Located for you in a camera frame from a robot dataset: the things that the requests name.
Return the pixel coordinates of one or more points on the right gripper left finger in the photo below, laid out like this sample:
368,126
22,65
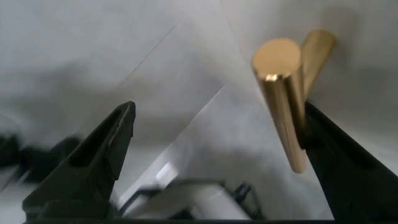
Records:
93,174

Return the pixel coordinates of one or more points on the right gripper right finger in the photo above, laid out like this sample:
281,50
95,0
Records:
357,186

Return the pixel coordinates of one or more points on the white glossy cabinet door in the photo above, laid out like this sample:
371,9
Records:
77,40
186,77

